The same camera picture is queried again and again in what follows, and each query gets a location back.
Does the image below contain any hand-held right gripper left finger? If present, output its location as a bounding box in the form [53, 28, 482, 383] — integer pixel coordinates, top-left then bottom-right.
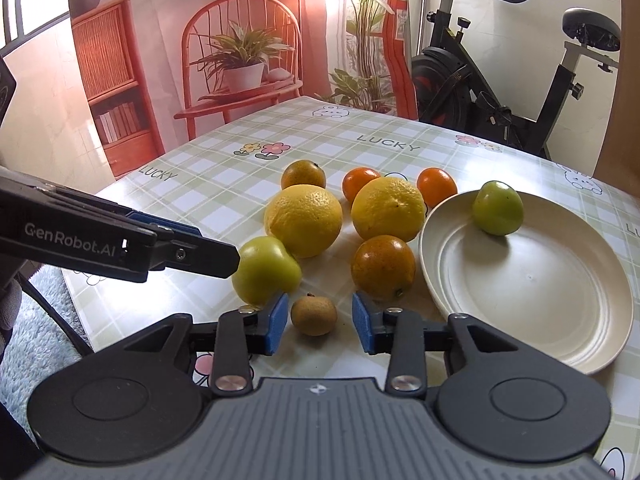
[117, 292, 292, 397]

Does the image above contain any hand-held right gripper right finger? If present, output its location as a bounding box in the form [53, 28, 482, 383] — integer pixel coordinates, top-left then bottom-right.
[351, 291, 523, 397]

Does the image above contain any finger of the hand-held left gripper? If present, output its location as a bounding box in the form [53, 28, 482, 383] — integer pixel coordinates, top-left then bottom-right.
[149, 231, 242, 279]
[125, 211, 203, 241]

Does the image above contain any brown longan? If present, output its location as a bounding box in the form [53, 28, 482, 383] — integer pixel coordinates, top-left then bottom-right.
[290, 294, 338, 336]

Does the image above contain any green plum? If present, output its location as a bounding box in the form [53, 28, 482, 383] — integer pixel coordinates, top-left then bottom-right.
[231, 236, 302, 307]
[472, 180, 524, 236]

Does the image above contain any dark orange tangerine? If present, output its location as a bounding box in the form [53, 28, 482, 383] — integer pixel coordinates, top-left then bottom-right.
[350, 235, 417, 303]

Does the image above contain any large yellow lemon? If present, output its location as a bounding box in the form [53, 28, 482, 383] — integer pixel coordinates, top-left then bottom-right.
[263, 184, 344, 259]
[350, 176, 426, 243]

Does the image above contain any small yellow-orange citrus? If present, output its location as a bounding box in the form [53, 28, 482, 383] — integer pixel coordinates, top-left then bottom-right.
[281, 159, 327, 191]

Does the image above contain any orange kumquat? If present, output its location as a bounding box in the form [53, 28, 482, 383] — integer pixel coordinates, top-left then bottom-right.
[342, 167, 383, 206]
[416, 167, 458, 209]

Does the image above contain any cream round plate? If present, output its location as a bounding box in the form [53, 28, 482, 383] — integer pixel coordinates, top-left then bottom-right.
[418, 189, 635, 376]

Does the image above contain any green checked tablecloth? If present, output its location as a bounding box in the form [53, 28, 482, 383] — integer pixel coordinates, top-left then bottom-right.
[60, 95, 640, 480]

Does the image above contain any grey fluffy rug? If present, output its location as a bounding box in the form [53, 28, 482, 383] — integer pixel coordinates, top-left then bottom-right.
[0, 265, 93, 436]

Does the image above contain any printed room backdrop poster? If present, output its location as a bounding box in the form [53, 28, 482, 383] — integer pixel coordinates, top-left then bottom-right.
[67, 0, 418, 181]

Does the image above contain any barred window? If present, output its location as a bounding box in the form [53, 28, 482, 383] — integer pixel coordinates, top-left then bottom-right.
[0, 0, 68, 61]

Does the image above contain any black exercise bike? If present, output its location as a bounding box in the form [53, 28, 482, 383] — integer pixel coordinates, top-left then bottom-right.
[407, 0, 623, 158]

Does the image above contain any brown wooden board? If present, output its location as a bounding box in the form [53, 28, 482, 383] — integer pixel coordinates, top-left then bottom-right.
[592, 0, 640, 191]

